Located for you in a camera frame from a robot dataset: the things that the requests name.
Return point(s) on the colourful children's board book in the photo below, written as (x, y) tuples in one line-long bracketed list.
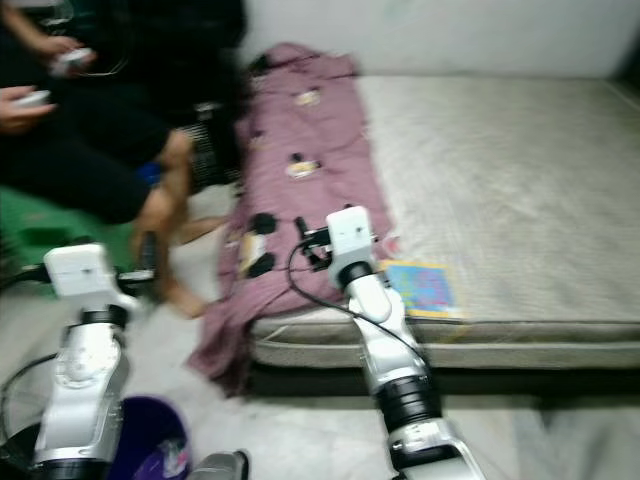
[(425, 288)]

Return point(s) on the white handheld controller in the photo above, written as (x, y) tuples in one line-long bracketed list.
[(74, 62), (35, 98)]

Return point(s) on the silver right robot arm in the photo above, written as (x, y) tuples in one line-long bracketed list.
[(380, 320)]

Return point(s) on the person's right hand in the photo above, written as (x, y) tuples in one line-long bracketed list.
[(18, 115)]

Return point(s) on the person's left hand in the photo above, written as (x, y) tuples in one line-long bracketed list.
[(62, 46)]

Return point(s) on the green plastic stool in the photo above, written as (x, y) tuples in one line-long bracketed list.
[(60, 230)]

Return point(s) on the pink cartoon print blanket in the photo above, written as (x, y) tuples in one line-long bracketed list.
[(275, 130)]

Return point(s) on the black striped bag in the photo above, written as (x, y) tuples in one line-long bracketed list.
[(220, 140)]

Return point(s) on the person in black clothes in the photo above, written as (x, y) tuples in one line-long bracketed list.
[(80, 150)]

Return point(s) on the purple plastic bin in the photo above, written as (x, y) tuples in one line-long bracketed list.
[(150, 430)]

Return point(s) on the white quilted mattress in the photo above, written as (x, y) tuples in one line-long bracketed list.
[(510, 180)]

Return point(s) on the large black bag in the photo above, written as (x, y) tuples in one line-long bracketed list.
[(180, 40)]

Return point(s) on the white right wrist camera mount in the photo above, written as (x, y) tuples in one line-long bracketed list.
[(350, 232)]

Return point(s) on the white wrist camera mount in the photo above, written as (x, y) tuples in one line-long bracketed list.
[(78, 272), (350, 232)]

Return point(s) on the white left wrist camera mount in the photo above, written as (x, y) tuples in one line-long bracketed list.
[(78, 272)]

